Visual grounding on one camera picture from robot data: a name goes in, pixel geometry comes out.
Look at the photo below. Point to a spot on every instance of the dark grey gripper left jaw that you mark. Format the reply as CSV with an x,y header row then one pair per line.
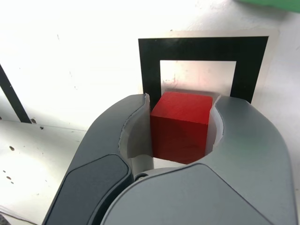
x,y
98,145

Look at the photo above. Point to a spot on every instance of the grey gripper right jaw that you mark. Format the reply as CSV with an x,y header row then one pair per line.
x,y
234,182

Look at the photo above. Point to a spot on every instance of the red cube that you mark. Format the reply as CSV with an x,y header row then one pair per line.
x,y
180,126

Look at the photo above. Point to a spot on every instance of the green cube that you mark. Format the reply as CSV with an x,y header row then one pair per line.
x,y
269,4

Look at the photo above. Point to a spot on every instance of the black tape square outline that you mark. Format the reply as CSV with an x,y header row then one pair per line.
x,y
150,58

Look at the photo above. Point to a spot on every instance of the black tape strip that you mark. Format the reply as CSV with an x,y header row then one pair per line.
x,y
14,98

